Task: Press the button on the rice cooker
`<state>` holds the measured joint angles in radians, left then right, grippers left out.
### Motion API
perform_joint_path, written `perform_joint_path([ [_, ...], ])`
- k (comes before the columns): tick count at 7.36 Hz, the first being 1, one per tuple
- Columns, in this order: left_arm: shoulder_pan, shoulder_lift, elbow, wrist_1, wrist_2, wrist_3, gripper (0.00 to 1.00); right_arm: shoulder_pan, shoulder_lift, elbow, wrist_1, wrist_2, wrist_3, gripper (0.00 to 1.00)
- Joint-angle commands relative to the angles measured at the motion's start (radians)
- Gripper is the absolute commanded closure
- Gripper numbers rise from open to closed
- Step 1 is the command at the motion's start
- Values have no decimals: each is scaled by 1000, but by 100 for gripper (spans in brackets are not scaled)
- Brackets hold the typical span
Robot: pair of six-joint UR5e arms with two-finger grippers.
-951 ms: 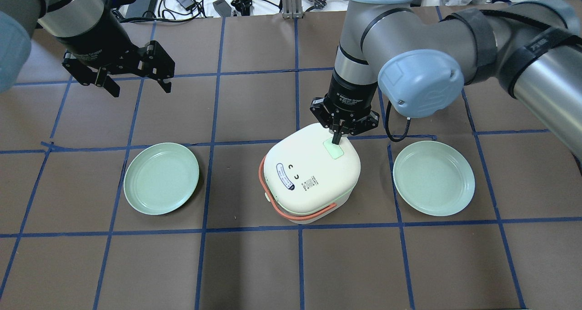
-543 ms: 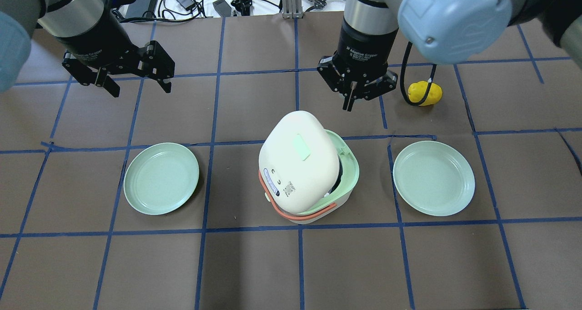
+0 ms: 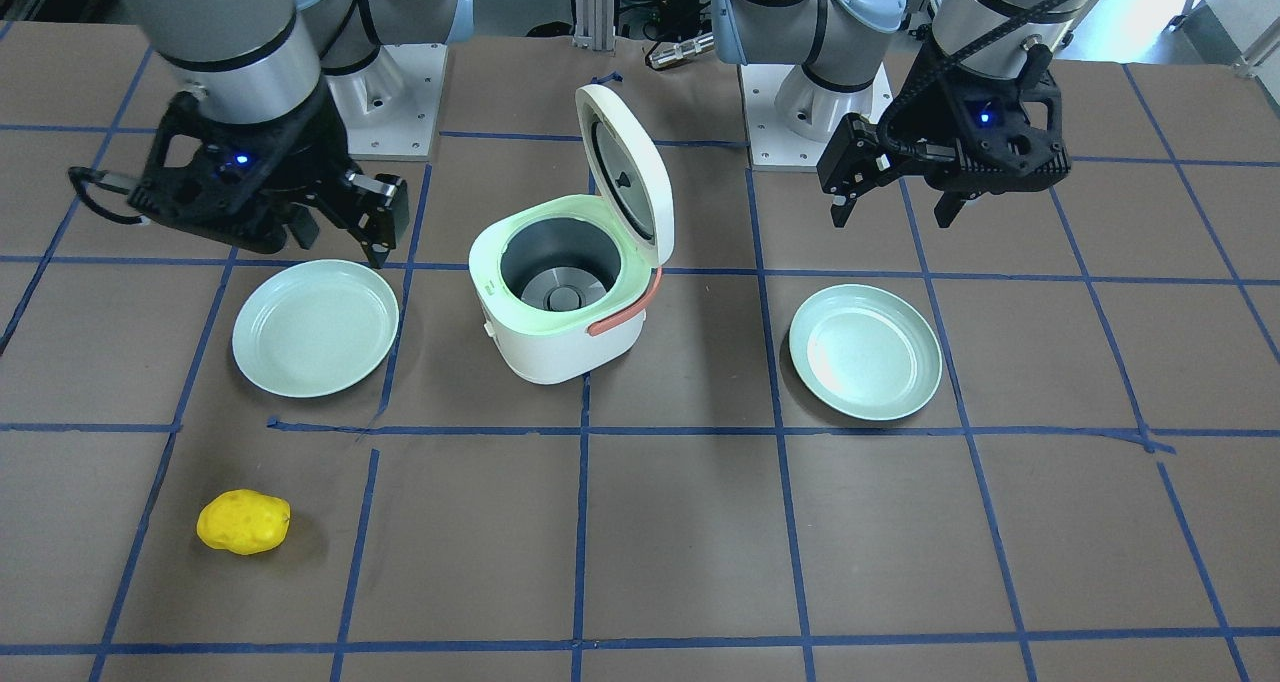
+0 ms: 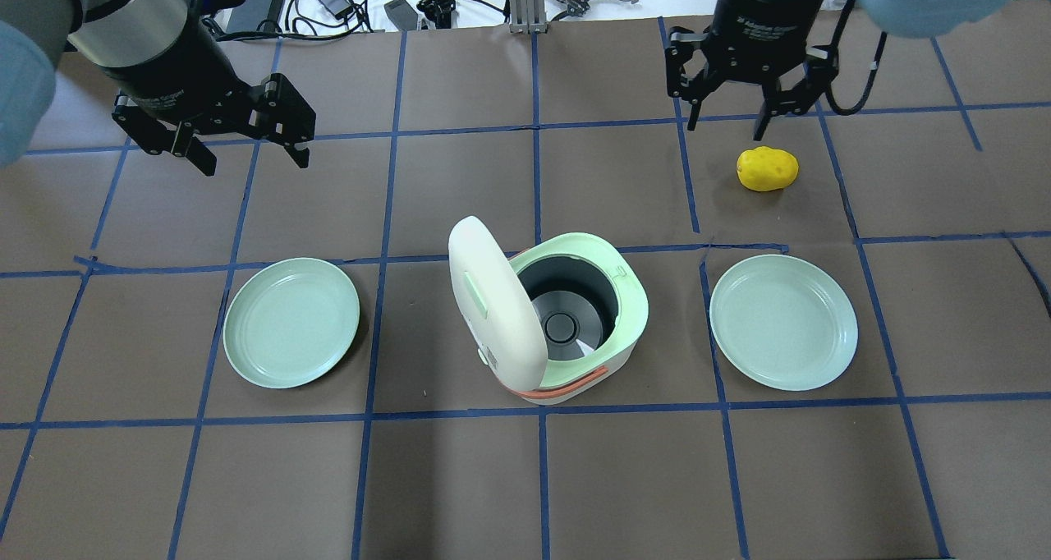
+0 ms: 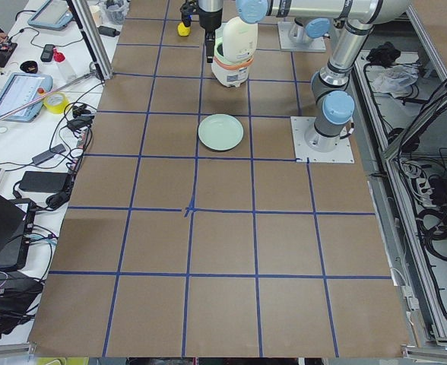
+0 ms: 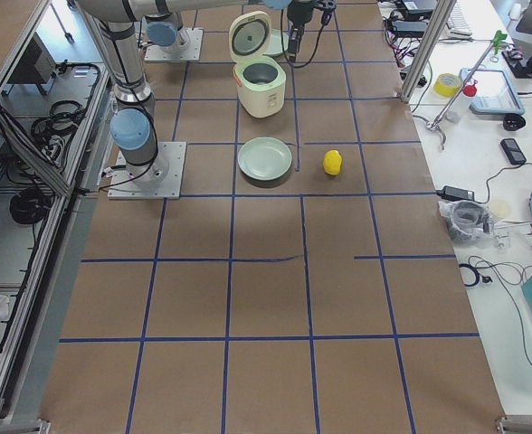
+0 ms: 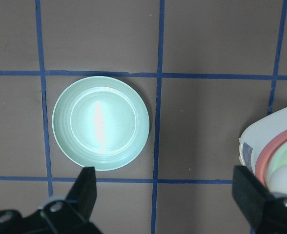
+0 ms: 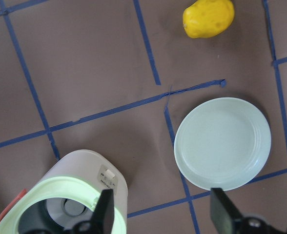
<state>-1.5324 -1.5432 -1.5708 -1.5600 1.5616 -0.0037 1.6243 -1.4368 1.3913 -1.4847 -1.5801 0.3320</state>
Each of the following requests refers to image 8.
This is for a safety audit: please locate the right green plate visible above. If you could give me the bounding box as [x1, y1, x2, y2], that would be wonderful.
[174, 97, 271, 191]

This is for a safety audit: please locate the white rice cooker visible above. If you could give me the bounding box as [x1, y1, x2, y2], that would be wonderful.
[0, 150, 128, 234]

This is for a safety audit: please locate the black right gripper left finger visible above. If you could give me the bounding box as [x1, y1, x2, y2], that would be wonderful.
[90, 189, 115, 234]

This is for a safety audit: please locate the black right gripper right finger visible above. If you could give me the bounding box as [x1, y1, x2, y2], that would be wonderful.
[210, 188, 243, 234]

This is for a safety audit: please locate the yellow toy potato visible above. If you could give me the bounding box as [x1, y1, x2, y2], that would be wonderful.
[183, 0, 235, 39]

